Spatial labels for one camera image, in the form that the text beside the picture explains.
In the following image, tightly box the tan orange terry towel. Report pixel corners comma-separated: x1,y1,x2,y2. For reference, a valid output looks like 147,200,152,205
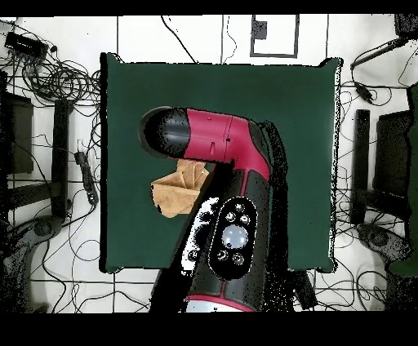
150,158,210,219

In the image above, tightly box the green cloth sheet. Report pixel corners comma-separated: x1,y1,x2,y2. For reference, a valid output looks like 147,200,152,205
387,82,418,277

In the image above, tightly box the dark green table cloth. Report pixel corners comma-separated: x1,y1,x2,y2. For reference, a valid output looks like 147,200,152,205
99,51,342,273

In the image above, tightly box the black box case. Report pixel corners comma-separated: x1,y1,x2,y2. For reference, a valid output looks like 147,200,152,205
0,92,34,175
372,109,413,198

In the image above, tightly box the black network switch box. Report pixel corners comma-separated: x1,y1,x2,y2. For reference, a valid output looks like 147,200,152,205
4,31,50,60

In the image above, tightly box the black floor cable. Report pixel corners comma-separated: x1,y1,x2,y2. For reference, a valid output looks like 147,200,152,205
160,15,199,64

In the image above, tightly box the black floor bar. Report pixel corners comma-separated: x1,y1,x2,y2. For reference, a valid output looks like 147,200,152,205
51,99,72,219
349,109,371,225

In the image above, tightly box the grey stand foot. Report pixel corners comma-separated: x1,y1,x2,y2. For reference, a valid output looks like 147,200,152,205
355,223,413,262
0,215,64,313

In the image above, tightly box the black power strip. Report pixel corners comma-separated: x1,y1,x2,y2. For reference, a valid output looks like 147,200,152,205
292,269,318,310
73,150,100,206

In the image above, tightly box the black power adapter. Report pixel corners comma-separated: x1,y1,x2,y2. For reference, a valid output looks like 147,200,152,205
354,81,374,103

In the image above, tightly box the black rod with cable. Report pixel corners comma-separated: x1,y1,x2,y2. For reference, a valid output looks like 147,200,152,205
349,34,413,72

